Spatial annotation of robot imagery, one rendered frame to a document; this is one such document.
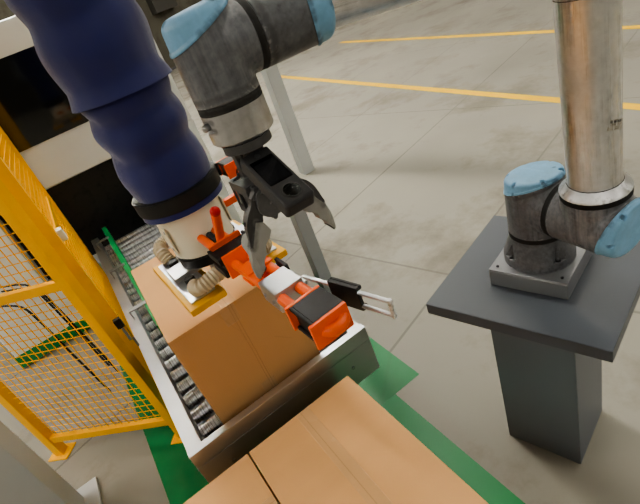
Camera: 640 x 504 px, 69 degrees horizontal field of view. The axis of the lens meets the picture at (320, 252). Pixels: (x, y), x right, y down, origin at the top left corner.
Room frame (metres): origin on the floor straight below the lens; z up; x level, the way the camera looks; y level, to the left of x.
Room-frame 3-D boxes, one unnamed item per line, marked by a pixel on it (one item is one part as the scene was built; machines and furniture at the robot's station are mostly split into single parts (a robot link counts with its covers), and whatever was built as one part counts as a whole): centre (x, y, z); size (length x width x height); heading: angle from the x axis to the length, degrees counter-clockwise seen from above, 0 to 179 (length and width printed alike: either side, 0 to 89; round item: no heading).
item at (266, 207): (0.66, 0.04, 1.48); 0.09 x 0.08 x 0.12; 24
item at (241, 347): (1.46, 0.42, 0.75); 0.60 x 0.40 x 0.40; 21
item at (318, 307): (0.62, 0.04, 1.23); 0.08 x 0.07 x 0.05; 24
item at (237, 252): (0.94, 0.18, 1.23); 0.10 x 0.08 x 0.06; 114
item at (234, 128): (0.65, 0.04, 1.56); 0.10 x 0.09 x 0.05; 114
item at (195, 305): (1.13, 0.37, 1.12); 0.34 x 0.10 x 0.05; 24
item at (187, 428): (2.10, 1.02, 0.50); 2.31 x 0.05 x 0.19; 22
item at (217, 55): (0.66, 0.03, 1.65); 0.10 x 0.09 x 0.12; 108
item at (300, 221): (1.86, 0.03, 0.50); 0.07 x 0.07 x 1.00; 22
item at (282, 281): (0.74, 0.09, 1.22); 0.07 x 0.07 x 0.04; 24
